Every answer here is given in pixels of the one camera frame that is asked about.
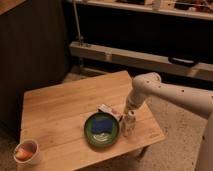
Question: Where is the black handle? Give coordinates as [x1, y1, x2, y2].
[168, 57, 199, 67]

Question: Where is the blue sponge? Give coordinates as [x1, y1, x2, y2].
[91, 118, 113, 134]

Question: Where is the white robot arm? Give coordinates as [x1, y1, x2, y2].
[124, 72, 213, 171]

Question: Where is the wooden table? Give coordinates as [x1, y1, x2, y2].
[17, 71, 165, 171]

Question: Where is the upper wooden shelf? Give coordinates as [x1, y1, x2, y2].
[66, 0, 213, 21]

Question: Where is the white cup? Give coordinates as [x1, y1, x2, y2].
[13, 139, 42, 165]

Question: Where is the long wooden beam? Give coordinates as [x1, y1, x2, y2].
[69, 41, 213, 81]

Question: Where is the metal pole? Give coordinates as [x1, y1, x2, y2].
[72, 0, 83, 46]

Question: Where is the orange object in cup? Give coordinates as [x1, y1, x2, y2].
[15, 148, 33, 160]

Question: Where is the green round plate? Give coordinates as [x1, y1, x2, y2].
[84, 112, 120, 148]

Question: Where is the white eraser with red sleeve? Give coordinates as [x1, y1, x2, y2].
[98, 104, 122, 121]

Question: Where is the small white bottle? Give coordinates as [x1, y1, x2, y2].
[121, 111, 136, 137]

